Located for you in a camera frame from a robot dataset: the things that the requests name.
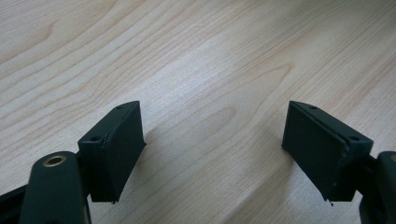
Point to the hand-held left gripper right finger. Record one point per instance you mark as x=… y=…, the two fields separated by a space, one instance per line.
x=320 y=149

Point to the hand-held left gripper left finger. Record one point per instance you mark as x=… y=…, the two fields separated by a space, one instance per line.
x=113 y=152

